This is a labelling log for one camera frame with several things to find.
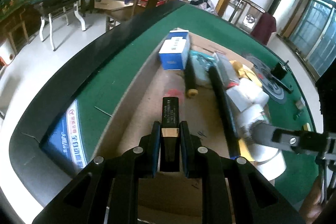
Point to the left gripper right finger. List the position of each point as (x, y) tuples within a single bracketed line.
[(194, 162)]

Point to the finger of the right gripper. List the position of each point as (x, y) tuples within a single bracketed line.
[(262, 133)]

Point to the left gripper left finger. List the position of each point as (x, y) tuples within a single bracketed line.
[(148, 159)]

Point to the white plastic bottle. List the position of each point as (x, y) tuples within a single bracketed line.
[(268, 161)]

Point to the white power adapter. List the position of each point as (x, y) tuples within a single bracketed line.
[(246, 94)]

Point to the right hand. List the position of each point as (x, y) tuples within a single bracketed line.
[(311, 206)]

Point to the long black tube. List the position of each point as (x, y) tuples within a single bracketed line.
[(225, 113)]

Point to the cardboard box tray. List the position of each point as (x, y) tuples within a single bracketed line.
[(231, 191)]

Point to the grey small carton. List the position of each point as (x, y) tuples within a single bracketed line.
[(226, 70)]

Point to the yellow packet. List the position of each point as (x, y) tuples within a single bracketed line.
[(243, 71)]

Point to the teal packet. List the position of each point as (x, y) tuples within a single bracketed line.
[(201, 63)]

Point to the blue white carton box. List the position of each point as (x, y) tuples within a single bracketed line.
[(175, 50)]

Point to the dark red cloth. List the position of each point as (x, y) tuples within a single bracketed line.
[(264, 28)]

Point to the black folding side table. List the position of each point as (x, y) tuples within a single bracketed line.
[(49, 9)]

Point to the window frame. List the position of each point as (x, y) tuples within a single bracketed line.
[(310, 34)]

